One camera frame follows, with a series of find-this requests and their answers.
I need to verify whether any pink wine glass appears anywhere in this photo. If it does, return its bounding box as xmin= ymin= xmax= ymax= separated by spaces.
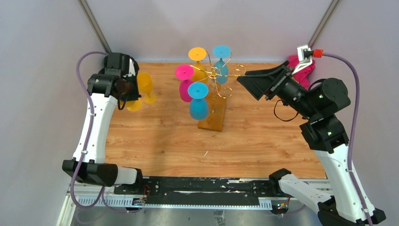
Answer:
xmin=175 ymin=64 xmax=194 ymax=102

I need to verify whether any yellow wine glass rear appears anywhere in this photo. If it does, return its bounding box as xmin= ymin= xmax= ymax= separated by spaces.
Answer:
xmin=188 ymin=47 xmax=208 ymax=84

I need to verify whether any gold wire wine glass rack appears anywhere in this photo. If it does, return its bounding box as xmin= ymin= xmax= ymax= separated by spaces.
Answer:
xmin=198 ymin=50 xmax=234 ymax=132

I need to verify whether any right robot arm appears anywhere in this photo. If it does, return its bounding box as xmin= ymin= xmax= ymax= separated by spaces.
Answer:
xmin=237 ymin=63 xmax=386 ymax=226

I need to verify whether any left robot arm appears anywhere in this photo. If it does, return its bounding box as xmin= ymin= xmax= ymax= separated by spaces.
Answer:
xmin=62 ymin=52 xmax=144 ymax=194

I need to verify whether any blue wine glass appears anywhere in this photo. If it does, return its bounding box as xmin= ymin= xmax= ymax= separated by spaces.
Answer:
xmin=213 ymin=45 xmax=231 ymax=85
xmin=188 ymin=82 xmax=209 ymax=121

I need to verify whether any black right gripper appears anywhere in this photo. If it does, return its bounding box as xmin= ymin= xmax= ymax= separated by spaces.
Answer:
xmin=236 ymin=59 xmax=316 ymax=119

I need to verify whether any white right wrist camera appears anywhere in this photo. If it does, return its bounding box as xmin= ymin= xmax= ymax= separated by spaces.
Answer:
xmin=292 ymin=45 xmax=324 ymax=75

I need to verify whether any yellow wine glass taken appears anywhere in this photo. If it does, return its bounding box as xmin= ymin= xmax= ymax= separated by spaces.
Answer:
xmin=137 ymin=73 xmax=157 ymax=104
xmin=125 ymin=98 xmax=143 ymax=112

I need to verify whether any blue wine glass rear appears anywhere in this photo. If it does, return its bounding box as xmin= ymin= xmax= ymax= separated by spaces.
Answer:
xmin=213 ymin=45 xmax=231 ymax=85

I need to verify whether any blue wine glass front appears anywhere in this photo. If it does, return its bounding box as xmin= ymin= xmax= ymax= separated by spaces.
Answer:
xmin=188 ymin=82 xmax=209 ymax=121

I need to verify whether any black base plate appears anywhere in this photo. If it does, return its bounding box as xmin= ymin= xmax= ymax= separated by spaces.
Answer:
xmin=113 ymin=176 xmax=285 ymax=206

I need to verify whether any pink cloth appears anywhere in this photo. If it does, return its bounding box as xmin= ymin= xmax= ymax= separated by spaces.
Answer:
xmin=287 ymin=55 xmax=316 ymax=89

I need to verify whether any aluminium front rail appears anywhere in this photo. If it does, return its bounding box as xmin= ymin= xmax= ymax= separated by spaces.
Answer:
xmin=57 ymin=176 xmax=320 ymax=226

